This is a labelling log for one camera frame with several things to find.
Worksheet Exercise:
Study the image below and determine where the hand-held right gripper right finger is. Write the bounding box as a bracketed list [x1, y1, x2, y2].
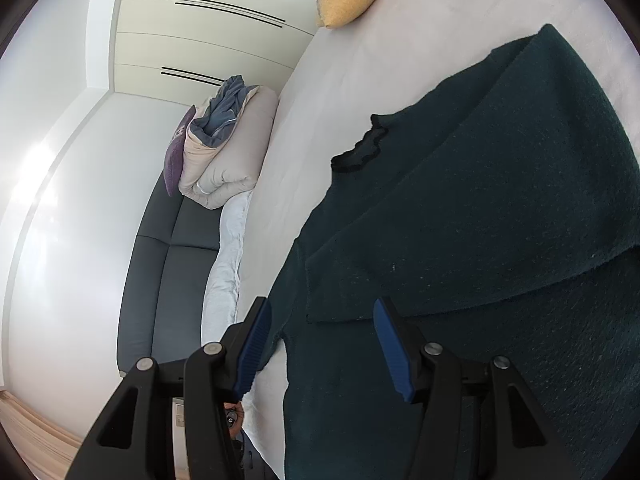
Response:
[372, 296, 596, 480]

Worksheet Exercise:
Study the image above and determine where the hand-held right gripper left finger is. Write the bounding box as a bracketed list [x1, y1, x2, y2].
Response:
[65, 296, 273, 480]

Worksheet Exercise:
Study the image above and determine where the white quilted mattress cover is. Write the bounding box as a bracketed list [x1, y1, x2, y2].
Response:
[201, 190, 253, 348]

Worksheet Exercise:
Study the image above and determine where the dark grey sofa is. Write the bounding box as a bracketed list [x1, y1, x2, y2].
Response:
[117, 172, 226, 373]

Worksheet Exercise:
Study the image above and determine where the folded beige duvet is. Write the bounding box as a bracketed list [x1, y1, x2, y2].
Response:
[178, 85, 279, 210]

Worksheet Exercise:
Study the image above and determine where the purple pillow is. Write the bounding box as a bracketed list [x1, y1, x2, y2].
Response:
[164, 105, 197, 197]

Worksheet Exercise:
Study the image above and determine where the blue cloth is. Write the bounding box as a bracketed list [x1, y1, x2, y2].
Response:
[192, 76, 261, 150]

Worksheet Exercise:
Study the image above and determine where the bed with white sheet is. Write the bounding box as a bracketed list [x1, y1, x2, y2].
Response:
[235, 0, 621, 466]

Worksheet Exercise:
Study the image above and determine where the cream wardrobe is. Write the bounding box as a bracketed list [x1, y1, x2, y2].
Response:
[111, 0, 333, 106]

